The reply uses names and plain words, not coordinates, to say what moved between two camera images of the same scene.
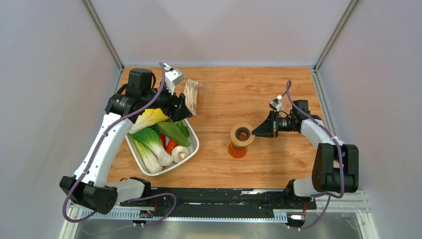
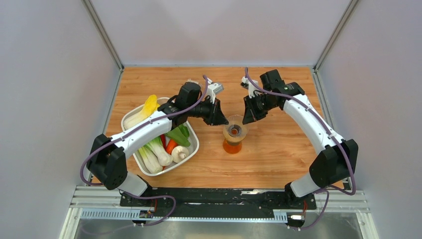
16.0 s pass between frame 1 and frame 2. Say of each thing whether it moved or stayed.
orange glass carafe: moved
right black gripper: moved
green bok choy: stayed
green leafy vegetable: stayed
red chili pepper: stayed
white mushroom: stayed
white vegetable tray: stayed
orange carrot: stayed
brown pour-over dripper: moved
